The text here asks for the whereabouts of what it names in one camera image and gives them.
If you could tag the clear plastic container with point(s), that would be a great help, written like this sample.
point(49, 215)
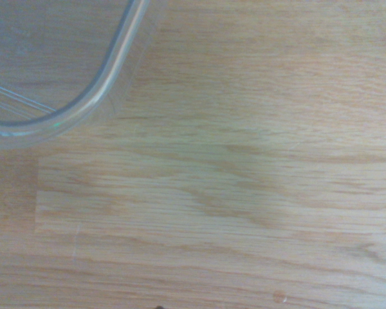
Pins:
point(115, 64)

